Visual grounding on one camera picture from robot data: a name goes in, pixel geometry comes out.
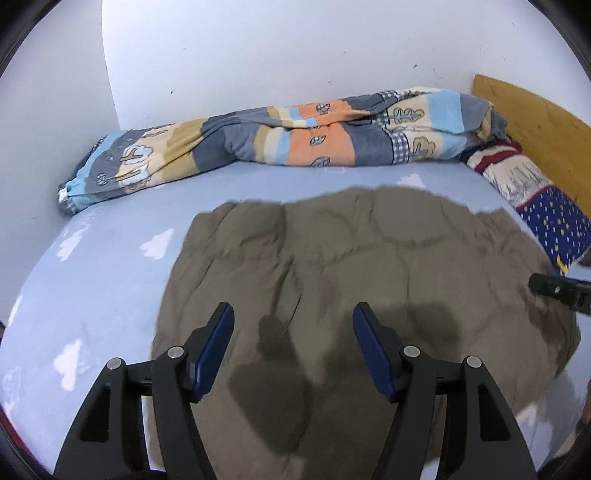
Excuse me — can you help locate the navy star patterned pillow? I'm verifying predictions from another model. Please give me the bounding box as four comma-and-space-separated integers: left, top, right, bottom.
460, 140, 590, 274

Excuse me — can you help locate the wooden headboard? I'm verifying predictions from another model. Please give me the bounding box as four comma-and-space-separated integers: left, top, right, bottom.
472, 74, 591, 214

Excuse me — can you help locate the olive green puffer jacket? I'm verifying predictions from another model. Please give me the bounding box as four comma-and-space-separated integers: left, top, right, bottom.
152, 187, 580, 479

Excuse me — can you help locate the light blue bed sheet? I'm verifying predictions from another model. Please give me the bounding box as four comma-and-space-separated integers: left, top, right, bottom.
0, 158, 588, 480

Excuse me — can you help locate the patchwork patterned quilt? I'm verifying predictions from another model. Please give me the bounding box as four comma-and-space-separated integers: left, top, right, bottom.
57, 87, 507, 216

